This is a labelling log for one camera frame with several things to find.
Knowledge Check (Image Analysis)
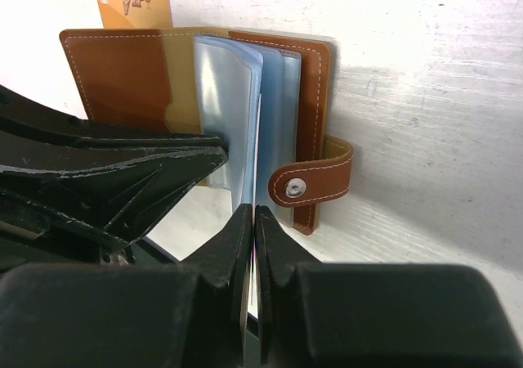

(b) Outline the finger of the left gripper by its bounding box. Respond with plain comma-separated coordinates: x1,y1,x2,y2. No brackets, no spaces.
1,86,226,150
1,145,228,264

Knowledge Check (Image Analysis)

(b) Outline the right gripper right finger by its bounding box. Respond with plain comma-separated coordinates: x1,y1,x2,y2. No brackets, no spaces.
255,206,522,367

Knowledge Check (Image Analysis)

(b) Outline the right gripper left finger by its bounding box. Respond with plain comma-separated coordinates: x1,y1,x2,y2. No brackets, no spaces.
1,204,253,367

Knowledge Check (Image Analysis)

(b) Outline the gold card magnetic stripe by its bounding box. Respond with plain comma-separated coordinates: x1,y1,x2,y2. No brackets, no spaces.
247,95,262,321

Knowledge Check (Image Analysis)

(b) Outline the gold card with chip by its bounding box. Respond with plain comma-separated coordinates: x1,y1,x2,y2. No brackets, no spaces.
97,0,172,29

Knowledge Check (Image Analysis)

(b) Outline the brown leather card holder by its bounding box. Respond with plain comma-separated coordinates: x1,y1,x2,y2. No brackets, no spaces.
60,27,353,235

